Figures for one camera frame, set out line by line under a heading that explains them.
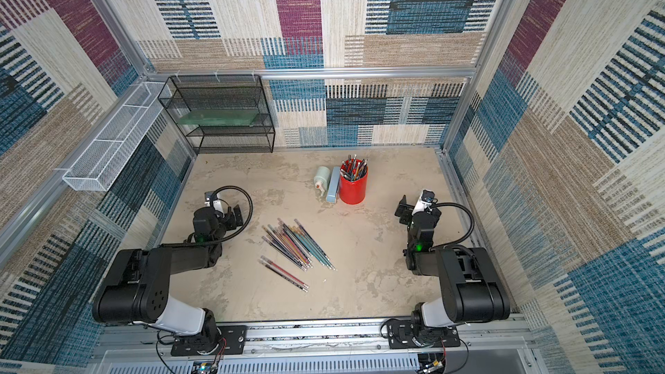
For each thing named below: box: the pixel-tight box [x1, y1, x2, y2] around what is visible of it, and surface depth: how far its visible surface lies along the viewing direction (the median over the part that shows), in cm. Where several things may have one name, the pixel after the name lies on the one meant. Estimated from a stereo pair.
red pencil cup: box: [339, 167, 369, 205], surface depth 100 cm
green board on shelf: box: [177, 109, 260, 126], surface depth 101 cm
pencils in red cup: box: [339, 154, 369, 182], surface depth 96 cm
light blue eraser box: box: [325, 166, 341, 204], surface depth 104 cm
